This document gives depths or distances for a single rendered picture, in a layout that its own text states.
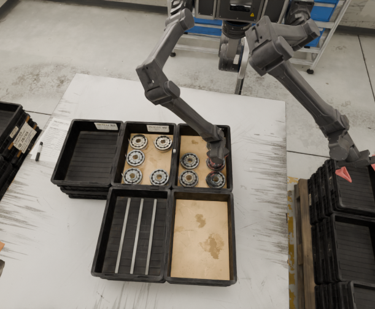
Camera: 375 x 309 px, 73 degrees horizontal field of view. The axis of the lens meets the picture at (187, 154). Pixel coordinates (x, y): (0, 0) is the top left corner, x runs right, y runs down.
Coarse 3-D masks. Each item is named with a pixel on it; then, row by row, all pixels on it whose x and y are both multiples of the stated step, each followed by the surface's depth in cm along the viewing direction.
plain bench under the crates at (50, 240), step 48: (96, 96) 183; (144, 96) 183; (192, 96) 183; (240, 96) 184; (240, 144) 162; (48, 192) 145; (240, 192) 146; (0, 240) 132; (48, 240) 132; (96, 240) 132; (240, 240) 132; (0, 288) 120; (48, 288) 121; (96, 288) 121; (144, 288) 121; (192, 288) 121; (240, 288) 121; (288, 288) 121
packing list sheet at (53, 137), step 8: (56, 120) 172; (64, 120) 172; (48, 128) 168; (56, 128) 168; (64, 128) 168; (48, 136) 165; (56, 136) 165; (64, 136) 165; (48, 144) 162; (56, 144) 162; (32, 152) 159; (48, 152) 159; (56, 152) 159; (48, 160) 156; (56, 160) 156
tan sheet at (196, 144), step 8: (184, 136) 150; (192, 136) 150; (200, 136) 150; (184, 144) 147; (192, 144) 147; (200, 144) 147; (184, 152) 144; (192, 152) 144; (200, 152) 144; (200, 160) 142; (200, 168) 139; (224, 168) 139; (200, 176) 136; (200, 184) 134
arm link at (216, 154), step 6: (222, 132) 115; (222, 138) 115; (210, 144) 119; (216, 144) 117; (216, 150) 115; (222, 150) 117; (210, 156) 115; (216, 156) 114; (222, 156) 116; (216, 162) 119; (222, 162) 118
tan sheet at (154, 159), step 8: (152, 136) 150; (152, 144) 147; (128, 152) 144; (144, 152) 144; (152, 152) 144; (160, 152) 144; (168, 152) 144; (152, 160) 141; (160, 160) 141; (168, 160) 141; (128, 168) 139; (144, 168) 139; (152, 168) 139; (160, 168) 139; (168, 168) 139; (144, 176) 136; (144, 184) 134; (168, 184) 134
